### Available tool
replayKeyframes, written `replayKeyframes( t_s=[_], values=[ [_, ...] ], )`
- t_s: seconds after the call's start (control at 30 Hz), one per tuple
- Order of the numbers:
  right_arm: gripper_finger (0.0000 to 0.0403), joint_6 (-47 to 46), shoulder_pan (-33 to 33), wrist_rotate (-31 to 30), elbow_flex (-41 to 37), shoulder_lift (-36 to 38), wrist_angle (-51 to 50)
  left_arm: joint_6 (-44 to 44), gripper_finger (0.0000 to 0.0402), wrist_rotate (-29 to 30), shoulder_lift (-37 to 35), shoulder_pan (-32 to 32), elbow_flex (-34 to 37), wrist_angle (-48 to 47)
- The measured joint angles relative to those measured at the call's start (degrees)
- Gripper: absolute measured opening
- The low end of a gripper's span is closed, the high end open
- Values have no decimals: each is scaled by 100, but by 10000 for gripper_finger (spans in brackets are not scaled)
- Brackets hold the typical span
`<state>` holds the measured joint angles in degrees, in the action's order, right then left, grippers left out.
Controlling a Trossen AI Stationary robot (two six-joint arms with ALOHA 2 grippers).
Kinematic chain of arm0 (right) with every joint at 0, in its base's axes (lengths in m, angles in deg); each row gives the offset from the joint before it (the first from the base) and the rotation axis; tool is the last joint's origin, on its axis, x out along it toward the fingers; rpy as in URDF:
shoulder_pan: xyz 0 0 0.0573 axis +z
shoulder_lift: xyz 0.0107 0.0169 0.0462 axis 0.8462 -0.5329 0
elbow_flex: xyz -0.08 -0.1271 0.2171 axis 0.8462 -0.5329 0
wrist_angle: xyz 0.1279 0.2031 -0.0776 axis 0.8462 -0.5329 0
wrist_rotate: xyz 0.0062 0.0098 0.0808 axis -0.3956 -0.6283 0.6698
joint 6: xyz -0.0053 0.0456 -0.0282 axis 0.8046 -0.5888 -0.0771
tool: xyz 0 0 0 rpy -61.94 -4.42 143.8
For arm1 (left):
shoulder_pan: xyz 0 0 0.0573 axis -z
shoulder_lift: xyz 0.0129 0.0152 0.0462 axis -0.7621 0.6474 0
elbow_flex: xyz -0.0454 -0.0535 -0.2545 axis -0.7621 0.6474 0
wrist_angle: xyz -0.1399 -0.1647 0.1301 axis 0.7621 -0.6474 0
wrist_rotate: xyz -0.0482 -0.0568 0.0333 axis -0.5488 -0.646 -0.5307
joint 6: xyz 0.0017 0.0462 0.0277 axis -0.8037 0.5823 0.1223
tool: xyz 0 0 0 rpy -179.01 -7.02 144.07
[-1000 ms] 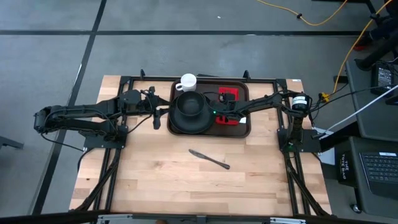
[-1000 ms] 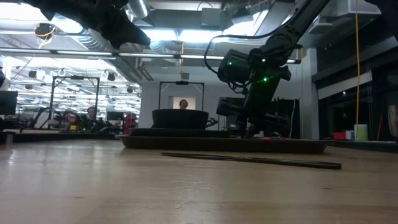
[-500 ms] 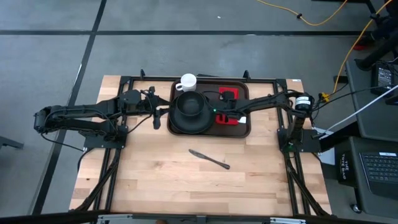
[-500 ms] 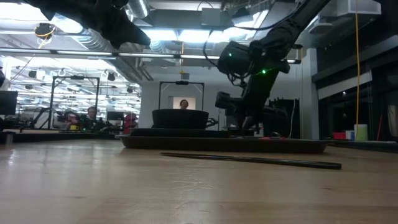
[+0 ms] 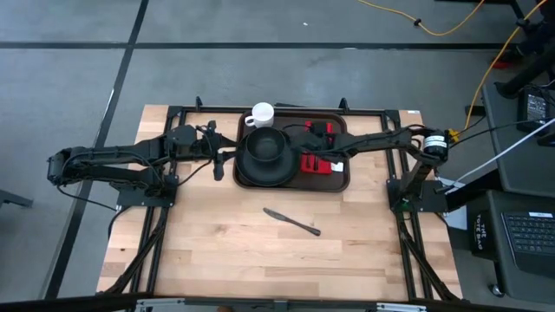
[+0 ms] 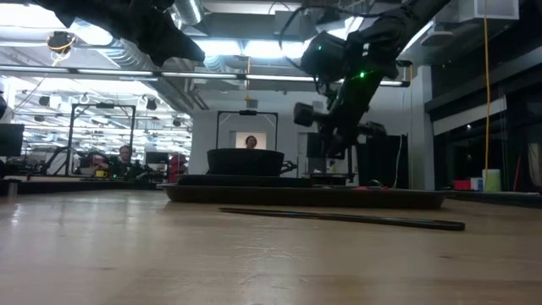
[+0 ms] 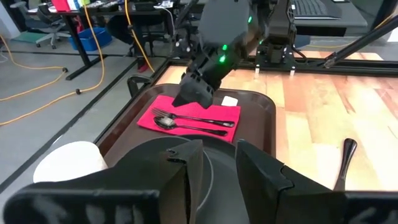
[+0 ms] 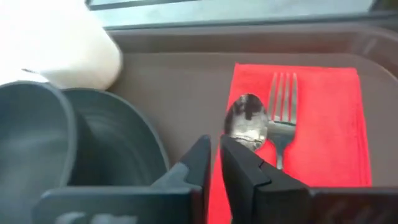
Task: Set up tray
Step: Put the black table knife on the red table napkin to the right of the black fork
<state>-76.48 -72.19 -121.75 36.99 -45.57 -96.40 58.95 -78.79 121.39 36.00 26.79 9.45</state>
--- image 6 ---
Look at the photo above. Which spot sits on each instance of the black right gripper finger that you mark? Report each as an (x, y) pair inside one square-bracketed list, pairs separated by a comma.
[(331, 142), (345, 142)]

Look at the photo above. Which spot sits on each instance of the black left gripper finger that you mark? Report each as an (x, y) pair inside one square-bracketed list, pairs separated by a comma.
[(173, 51)]

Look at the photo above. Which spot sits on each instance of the black round bowl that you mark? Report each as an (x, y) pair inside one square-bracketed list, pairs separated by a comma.
[(245, 163)]

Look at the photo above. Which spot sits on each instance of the dark metal knife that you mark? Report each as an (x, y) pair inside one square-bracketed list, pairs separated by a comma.
[(402, 222)]

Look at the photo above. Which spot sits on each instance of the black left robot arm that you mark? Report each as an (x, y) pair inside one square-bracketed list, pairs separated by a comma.
[(63, 6)]

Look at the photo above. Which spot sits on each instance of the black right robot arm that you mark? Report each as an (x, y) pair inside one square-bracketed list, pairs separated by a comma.
[(394, 29)]

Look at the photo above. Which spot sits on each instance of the brown plastic tray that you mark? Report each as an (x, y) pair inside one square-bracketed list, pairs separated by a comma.
[(296, 198)]

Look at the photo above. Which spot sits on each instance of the black cabinet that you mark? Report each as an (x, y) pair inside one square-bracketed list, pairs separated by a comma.
[(381, 165)]

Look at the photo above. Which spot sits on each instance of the person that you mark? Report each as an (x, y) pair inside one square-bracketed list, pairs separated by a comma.
[(251, 142), (125, 163)]

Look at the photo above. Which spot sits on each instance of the grey ceiling box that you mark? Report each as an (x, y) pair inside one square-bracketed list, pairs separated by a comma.
[(288, 25)]

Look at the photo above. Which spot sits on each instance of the small black monitor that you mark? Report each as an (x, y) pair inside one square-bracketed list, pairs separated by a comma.
[(156, 158)]

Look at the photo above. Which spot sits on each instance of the red box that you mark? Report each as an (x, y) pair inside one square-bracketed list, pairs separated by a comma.
[(461, 185)]

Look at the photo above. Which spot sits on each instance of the blue and white box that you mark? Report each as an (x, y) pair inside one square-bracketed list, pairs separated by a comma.
[(476, 184)]

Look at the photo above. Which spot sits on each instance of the yellow cup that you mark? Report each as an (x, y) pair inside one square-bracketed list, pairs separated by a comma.
[(101, 173)]

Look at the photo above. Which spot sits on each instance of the white and green cylinder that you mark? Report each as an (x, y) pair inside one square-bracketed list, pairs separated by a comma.
[(491, 180)]

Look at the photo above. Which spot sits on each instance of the white ceiling unit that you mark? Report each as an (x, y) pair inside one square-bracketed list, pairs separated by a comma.
[(487, 10)]

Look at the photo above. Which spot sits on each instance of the large black monitor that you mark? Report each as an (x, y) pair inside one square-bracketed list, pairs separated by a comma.
[(10, 140)]

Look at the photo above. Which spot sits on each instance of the silver ceiling duct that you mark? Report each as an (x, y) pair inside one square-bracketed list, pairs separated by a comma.
[(190, 10)]

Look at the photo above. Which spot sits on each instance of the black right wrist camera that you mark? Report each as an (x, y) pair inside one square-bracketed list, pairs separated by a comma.
[(324, 57)]

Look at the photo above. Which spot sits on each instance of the long ceiling light rail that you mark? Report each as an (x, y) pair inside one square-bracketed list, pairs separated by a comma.
[(233, 76)]

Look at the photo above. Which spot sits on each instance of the black gantry frame with camera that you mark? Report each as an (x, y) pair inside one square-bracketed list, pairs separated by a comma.
[(247, 112)]

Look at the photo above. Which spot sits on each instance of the tall black stand frame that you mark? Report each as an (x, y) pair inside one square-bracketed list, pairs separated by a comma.
[(101, 105)]

